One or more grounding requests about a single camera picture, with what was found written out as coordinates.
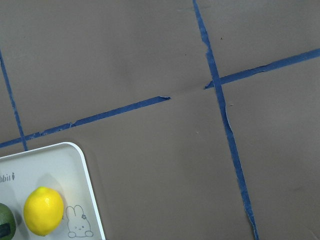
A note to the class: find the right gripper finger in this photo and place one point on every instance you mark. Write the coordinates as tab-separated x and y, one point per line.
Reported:
5	230

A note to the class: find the green lime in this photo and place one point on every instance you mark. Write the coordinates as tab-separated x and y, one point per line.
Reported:
6	216

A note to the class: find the yellow lemon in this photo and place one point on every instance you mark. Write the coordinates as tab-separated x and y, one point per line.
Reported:
43	211

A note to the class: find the cream plastic tray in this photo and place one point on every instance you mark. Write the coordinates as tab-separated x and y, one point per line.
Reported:
61	167

